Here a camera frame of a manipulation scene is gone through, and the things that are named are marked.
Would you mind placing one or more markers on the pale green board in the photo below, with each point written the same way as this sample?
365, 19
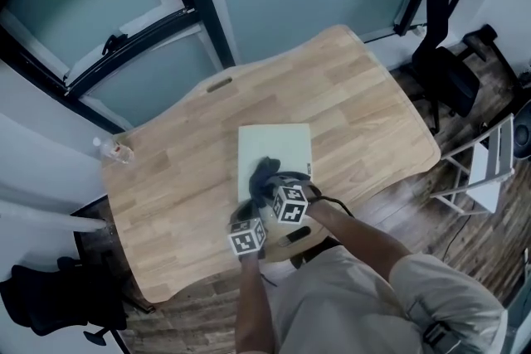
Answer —
274, 145

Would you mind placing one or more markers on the person's black trousers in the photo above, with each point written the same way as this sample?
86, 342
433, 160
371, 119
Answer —
315, 255

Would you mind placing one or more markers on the person's light grey shirt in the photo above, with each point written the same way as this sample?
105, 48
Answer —
340, 302

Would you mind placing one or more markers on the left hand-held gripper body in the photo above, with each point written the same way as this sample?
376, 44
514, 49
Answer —
247, 238

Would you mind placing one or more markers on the white wall pipe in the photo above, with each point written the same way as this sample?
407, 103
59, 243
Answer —
50, 219

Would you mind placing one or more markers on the dark blue cloth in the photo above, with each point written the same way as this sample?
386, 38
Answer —
261, 178

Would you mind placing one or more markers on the clear plastic water bottle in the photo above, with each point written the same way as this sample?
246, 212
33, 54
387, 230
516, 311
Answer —
114, 151

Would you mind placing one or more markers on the person's left forearm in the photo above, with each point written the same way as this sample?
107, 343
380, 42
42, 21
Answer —
255, 302

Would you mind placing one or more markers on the white folding chair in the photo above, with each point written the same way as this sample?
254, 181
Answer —
489, 170

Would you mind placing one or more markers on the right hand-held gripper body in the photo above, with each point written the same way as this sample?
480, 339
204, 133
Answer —
292, 205

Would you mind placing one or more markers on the black mesh office chair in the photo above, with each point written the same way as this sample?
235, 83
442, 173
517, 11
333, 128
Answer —
452, 83
62, 302

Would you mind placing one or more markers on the person's right forearm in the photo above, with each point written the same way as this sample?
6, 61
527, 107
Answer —
365, 244

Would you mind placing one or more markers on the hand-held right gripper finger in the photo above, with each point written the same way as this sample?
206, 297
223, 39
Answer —
267, 188
292, 176

